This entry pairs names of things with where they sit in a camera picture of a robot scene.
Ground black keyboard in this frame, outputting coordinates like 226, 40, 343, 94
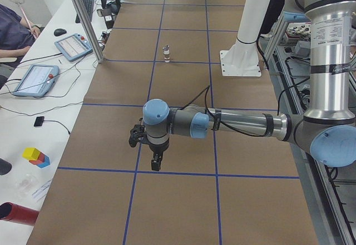
82, 0, 95, 22

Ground far teach pendant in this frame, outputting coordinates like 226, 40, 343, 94
54, 33, 93, 62

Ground black computer mouse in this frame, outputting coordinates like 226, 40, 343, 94
53, 28, 67, 37

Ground white pedestal column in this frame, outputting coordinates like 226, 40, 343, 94
220, 0, 270, 77

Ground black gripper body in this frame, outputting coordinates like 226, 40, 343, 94
149, 142, 169, 156

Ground black box with label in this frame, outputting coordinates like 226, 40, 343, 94
101, 4, 118, 29

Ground yellow cube block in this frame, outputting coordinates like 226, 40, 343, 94
22, 147, 40, 160

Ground clear plastic bag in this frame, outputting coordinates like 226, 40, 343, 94
15, 174, 38, 198

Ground near teach pendant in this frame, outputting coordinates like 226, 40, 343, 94
12, 64, 60, 97

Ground small black box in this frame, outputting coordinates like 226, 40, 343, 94
33, 116, 45, 127

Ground chrome metal tee fitting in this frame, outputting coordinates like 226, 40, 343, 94
162, 45, 170, 51

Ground teach pendant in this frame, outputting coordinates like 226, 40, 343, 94
54, 33, 93, 62
12, 64, 60, 97

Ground seated person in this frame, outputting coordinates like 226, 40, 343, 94
1, 5, 41, 68

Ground blue cube block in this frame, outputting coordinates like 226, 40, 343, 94
36, 154, 50, 168

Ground aluminium frame post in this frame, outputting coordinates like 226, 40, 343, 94
71, 0, 103, 63

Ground white PPR pipe valve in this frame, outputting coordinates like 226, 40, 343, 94
163, 49, 170, 63

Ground red cube block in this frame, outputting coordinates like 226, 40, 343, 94
29, 152, 46, 165

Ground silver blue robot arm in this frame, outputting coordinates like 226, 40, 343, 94
138, 0, 355, 171

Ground red cylinder tube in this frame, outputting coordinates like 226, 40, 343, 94
1, 202, 39, 226

